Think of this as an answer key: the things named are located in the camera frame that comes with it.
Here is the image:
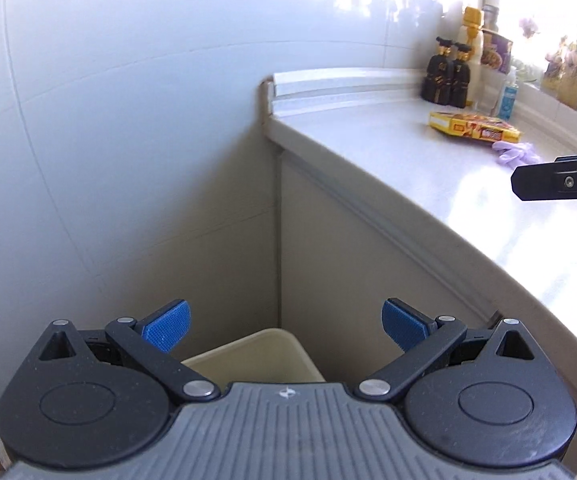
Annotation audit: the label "purple rubber glove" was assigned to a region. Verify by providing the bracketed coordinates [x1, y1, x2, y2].
[491, 141, 543, 168]

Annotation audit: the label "yellow food box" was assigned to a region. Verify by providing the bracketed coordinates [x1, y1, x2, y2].
[429, 112, 522, 143]

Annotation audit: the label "beige plastic trash bin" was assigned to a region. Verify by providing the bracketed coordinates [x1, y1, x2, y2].
[182, 328, 325, 390]

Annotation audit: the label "beige cabinet door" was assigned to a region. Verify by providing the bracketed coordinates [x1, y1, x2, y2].
[278, 154, 497, 384]

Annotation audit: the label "dried flowers on sill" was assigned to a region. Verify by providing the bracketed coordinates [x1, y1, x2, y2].
[540, 31, 577, 111]

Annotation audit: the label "small blue spray bottle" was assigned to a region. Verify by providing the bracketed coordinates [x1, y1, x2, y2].
[497, 66, 519, 122]

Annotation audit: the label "purple noodle package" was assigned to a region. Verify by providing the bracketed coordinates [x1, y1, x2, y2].
[481, 28, 513, 74]

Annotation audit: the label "hanging garlic bunch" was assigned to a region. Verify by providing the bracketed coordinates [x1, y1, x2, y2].
[520, 18, 538, 39]

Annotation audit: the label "dark sauce bottle right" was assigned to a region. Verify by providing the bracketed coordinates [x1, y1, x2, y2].
[449, 42, 471, 108]

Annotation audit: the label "dark sauce bottle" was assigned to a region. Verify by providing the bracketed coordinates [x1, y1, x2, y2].
[449, 42, 471, 108]
[421, 37, 453, 105]

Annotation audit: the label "dark sauce bottle left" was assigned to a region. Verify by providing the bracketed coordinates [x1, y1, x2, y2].
[421, 37, 453, 105]

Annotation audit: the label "white bottle yellow cap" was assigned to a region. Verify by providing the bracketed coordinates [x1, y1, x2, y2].
[457, 6, 484, 107]

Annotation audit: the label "metal flask bottle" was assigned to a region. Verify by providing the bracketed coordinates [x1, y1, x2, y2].
[482, 3, 499, 32]

